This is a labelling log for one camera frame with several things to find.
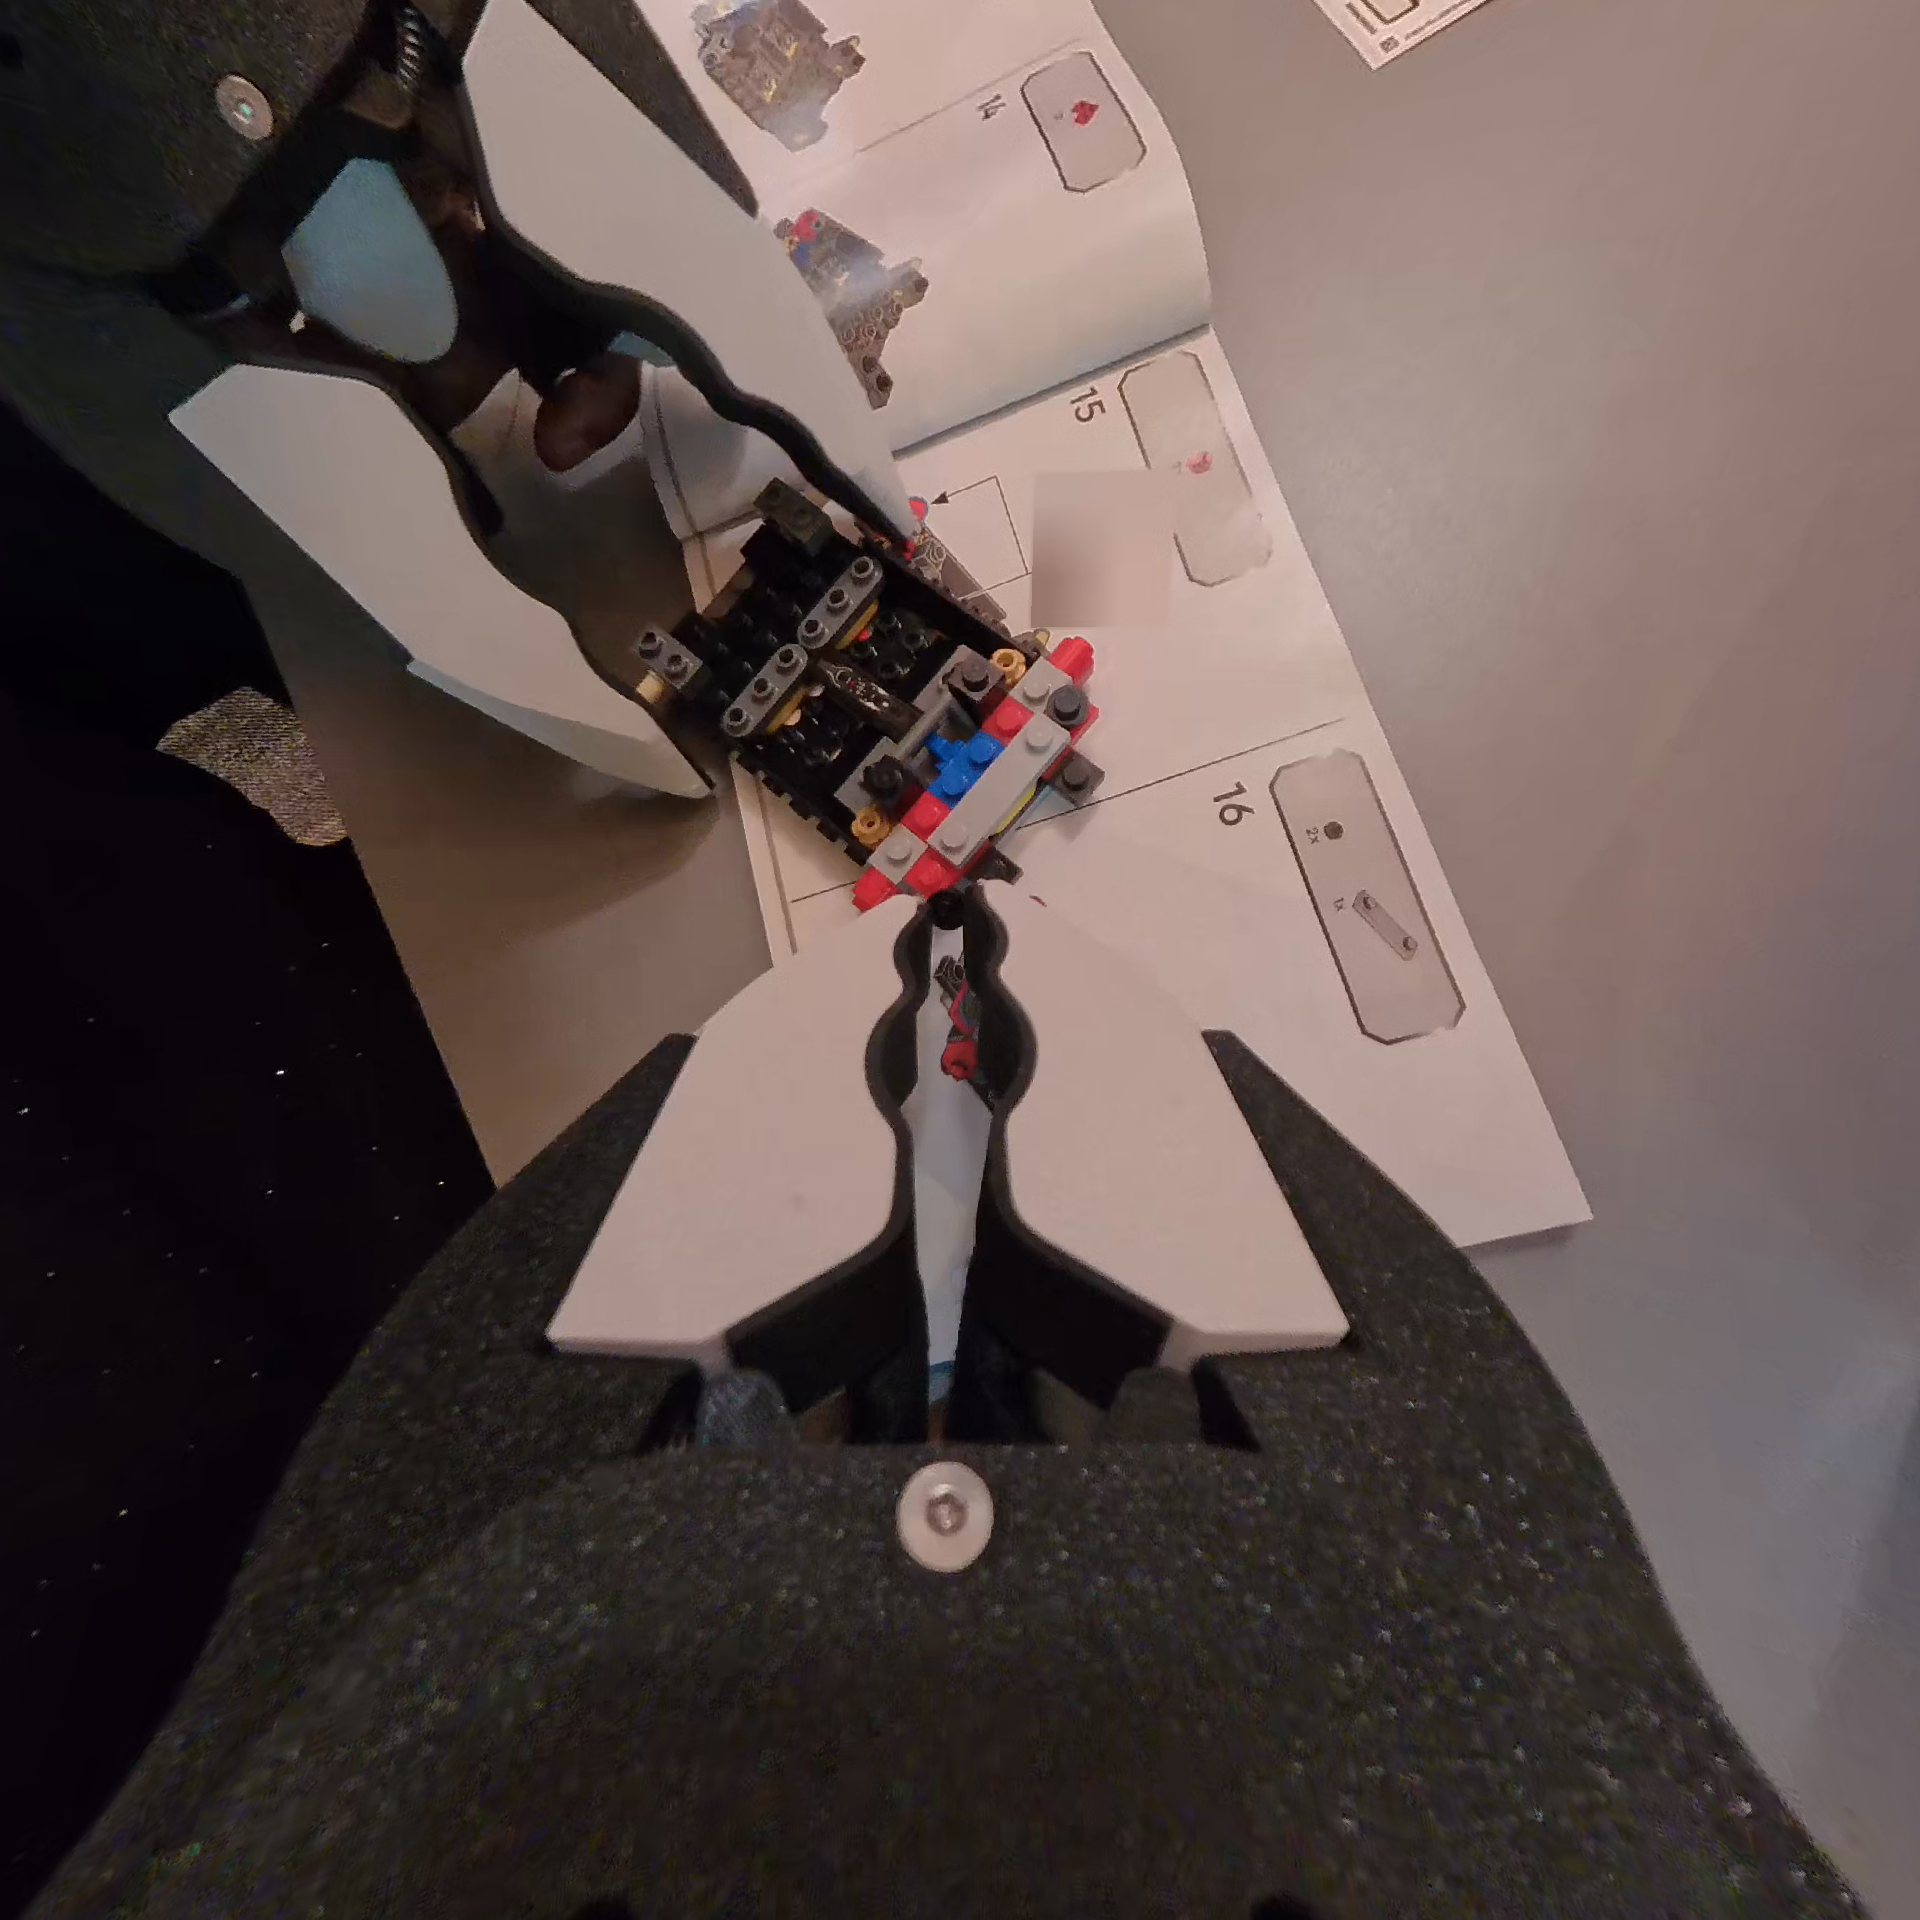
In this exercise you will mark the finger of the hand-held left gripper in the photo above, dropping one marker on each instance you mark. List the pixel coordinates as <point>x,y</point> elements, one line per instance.
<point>405,558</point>
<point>646,195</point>

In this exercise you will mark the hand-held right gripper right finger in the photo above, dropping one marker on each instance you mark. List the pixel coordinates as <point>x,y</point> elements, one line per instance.
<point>1155,1170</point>

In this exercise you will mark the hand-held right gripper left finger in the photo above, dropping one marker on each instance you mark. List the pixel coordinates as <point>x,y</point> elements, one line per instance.
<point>750,1170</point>

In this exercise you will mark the small black lego piece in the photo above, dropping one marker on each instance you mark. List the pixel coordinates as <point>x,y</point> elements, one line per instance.
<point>945,907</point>

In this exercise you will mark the black and red lego model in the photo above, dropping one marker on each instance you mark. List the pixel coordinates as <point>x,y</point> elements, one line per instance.
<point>842,691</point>

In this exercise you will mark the lego instruction booklet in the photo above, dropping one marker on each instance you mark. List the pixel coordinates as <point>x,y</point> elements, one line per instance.
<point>1319,931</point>

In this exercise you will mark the person's left hand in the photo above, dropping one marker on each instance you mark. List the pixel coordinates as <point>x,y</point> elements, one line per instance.
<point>584,420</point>

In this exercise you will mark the grey fabric piece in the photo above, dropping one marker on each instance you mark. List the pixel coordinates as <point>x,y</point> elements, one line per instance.
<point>262,772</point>

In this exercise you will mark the white sticker sheet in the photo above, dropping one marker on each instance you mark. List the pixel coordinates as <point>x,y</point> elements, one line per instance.
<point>1401,26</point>

